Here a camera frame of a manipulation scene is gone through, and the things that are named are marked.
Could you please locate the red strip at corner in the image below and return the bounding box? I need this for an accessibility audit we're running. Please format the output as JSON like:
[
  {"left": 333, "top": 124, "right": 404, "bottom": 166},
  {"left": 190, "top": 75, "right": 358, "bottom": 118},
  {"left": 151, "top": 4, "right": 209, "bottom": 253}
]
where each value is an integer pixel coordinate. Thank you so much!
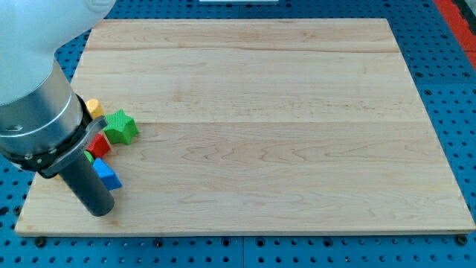
[{"left": 434, "top": 0, "right": 475, "bottom": 68}]

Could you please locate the red block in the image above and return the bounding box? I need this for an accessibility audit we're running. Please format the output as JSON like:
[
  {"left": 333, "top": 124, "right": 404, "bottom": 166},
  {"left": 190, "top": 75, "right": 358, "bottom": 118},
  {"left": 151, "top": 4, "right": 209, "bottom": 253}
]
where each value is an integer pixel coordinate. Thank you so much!
[{"left": 86, "top": 133, "right": 111, "bottom": 159}]

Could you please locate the small green block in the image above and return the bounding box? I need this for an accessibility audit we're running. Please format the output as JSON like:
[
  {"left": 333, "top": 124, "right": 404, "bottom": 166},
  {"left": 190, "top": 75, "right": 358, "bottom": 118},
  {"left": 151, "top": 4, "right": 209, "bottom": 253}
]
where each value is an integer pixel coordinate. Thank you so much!
[{"left": 84, "top": 150, "right": 94, "bottom": 164}]

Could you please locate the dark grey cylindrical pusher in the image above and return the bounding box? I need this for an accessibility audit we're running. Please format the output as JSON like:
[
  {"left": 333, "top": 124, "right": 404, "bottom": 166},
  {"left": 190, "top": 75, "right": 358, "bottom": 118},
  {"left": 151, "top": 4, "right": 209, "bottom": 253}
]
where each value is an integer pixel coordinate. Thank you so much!
[{"left": 59, "top": 153, "right": 115, "bottom": 217}]

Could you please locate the yellow block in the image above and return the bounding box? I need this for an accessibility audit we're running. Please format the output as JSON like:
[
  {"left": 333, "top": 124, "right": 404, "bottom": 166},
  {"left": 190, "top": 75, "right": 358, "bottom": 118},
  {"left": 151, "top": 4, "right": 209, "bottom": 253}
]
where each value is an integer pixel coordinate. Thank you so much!
[{"left": 86, "top": 98, "right": 105, "bottom": 119}]

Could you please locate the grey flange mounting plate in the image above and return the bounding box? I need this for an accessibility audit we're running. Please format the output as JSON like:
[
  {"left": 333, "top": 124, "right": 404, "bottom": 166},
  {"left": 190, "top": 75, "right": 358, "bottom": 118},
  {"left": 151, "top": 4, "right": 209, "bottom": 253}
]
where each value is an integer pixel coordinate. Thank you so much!
[{"left": 1, "top": 96, "right": 108, "bottom": 179}]

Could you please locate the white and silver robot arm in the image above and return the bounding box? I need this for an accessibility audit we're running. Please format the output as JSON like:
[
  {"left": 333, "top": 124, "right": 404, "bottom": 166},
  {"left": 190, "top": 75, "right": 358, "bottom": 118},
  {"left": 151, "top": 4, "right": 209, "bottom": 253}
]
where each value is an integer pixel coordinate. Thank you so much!
[{"left": 1, "top": 0, "right": 115, "bottom": 217}]

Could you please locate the blue triangle block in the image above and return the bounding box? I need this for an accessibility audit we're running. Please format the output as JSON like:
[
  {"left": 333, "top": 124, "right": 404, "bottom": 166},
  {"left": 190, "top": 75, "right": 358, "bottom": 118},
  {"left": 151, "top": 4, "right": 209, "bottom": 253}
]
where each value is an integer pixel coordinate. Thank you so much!
[{"left": 93, "top": 158, "right": 122, "bottom": 191}]

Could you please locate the green star block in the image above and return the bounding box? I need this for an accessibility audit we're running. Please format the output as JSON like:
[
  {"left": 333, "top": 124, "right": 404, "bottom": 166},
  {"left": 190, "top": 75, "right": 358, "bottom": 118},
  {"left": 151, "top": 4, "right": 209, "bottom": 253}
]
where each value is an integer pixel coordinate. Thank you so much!
[{"left": 103, "top": 109, "right": 138, "bottom": 145}]

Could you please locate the light wooden board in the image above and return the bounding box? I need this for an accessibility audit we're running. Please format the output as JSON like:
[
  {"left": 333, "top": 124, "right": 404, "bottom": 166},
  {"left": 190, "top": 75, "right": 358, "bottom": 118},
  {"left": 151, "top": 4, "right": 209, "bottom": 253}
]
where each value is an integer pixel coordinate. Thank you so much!
[{"left": 16, "top": 19, "right": 475, "bottom": 237}]

